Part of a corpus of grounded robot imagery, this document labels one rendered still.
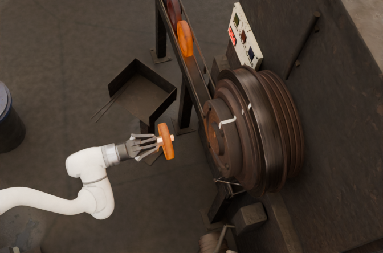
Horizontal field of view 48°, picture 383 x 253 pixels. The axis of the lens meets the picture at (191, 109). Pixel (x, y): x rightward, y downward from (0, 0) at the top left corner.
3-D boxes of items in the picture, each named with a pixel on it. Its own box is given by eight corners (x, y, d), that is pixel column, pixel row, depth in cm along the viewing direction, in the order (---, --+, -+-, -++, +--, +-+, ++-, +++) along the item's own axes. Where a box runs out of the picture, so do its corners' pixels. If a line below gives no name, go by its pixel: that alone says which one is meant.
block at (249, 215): (252, 213, 198) (263, 200, 176) (258, 230, 195) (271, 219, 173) (230, 219, 196) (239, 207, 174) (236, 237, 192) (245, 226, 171)
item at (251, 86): (224, 102, 186) (244, 39, 144) (263, 207, 167) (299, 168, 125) (210, 106, 185) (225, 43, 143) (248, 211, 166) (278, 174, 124)
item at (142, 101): (140, 118, 276) (135, 57, 212) (172, 143, 270) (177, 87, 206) (118, 141, 268) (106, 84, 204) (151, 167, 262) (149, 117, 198)
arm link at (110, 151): (108, 170, 179) (122, 166, 180) (105, 163, 170) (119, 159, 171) (104, 150, 182) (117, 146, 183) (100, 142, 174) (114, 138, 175)
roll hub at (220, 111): (211, 118, 172) (220, 83, 147) (235, 184, 160) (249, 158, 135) (198, 121, 171) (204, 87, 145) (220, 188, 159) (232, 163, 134)
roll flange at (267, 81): (245, 97, 188) (271, 32, 146) (286, 200, 169) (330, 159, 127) (224, 102, 186) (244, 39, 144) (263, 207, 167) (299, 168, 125)
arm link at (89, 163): (101, 142, 181) (109, 172, 183) (64, 152, 179) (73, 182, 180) (100, 147, 170) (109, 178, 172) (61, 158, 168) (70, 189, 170)
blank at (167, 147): (164, 115, 179) (156, 117, 179) (174, 147, 172) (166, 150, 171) (166, 133, 193) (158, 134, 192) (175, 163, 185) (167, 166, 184)
